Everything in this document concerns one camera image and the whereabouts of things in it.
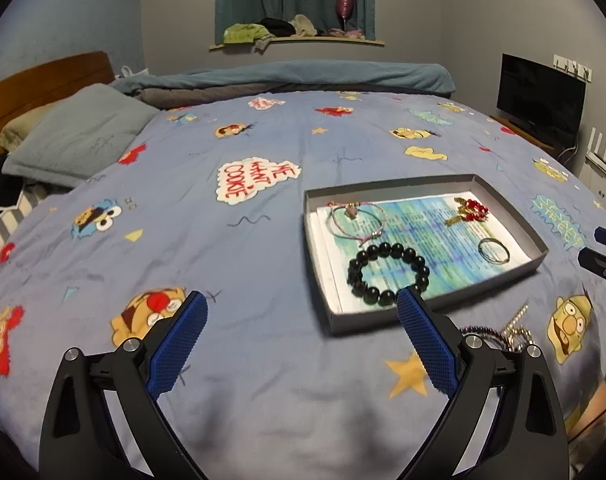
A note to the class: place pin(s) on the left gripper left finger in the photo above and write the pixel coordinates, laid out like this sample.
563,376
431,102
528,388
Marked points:
79,439

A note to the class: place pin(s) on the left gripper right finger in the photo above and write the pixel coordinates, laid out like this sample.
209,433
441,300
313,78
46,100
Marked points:
527,439

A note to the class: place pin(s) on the white cabinet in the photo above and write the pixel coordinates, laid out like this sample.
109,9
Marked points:
595,180

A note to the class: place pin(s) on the white wifi router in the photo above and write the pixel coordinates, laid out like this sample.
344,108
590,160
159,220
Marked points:
596,149

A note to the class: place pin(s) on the wooden tv stand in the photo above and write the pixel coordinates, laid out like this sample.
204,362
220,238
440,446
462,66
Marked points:
528,132

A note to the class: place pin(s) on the black tv monitor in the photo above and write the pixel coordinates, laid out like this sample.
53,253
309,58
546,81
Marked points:
545,100

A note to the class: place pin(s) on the grey shallow cardboard tray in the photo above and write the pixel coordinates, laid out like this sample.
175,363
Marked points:
417,187

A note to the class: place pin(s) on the printed colourful paper sheet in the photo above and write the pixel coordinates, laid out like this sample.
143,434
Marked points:
459,236

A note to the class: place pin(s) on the striped cartoon pillow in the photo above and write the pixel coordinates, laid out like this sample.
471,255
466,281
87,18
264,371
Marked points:
29,198

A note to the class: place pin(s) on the grey-blue pillow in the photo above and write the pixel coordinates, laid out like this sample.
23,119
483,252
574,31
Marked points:
79,137

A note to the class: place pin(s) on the yellowish pillow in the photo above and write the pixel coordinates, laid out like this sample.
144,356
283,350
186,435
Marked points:
18,129

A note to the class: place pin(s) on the teal rolled blanket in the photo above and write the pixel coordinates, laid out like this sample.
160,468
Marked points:
211,85

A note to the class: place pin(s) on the wooden headboard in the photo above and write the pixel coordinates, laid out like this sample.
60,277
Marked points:
51,82

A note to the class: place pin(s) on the pink balloon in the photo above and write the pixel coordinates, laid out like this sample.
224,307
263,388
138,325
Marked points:
344,10

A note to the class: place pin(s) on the beige cloth on sill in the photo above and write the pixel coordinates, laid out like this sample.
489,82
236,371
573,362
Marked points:
303,27

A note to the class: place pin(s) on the black clothing on sill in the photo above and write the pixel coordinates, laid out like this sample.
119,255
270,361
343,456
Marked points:
277,27

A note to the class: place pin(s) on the wooden window sill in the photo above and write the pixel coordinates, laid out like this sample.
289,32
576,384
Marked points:
303,40

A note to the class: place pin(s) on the green cloth on sill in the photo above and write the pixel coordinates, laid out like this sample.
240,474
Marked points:
245,34

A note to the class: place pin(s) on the white wall hook rack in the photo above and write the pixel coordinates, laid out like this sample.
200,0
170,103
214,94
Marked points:
571,67

